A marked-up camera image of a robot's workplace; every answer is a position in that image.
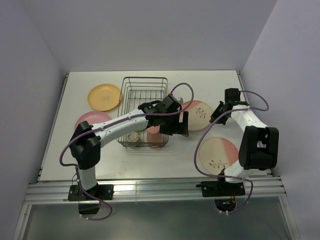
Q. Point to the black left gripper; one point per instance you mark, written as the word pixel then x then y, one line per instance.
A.
pixel 181 128

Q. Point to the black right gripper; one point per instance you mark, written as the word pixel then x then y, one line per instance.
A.
pixel 214 114

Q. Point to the pink cream plate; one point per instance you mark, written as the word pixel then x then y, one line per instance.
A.
pixel 199 114
pixel 216 154

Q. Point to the salmon pink cup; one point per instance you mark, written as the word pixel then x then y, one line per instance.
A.
pixel 154 138

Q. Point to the speckled ceramic small cup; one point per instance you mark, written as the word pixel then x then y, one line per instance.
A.
pixel 133 139

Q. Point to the orange plastic plate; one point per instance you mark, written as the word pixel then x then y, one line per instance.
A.
pixel 104 97

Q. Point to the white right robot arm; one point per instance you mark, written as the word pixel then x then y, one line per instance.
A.
pixel 259 146

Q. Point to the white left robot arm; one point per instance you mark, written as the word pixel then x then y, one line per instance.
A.
pixel 86 143

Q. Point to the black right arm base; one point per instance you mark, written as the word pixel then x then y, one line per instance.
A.
pixel 221 188

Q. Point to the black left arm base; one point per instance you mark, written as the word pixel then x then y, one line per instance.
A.
pixel 102 192

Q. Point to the pink plastic plate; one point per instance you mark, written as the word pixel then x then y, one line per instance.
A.
pixel 93 117

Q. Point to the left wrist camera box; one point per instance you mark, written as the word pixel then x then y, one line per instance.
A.
pixel 178 100

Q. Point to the aluminium frame rail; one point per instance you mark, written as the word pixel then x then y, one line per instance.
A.
pixel 150 190

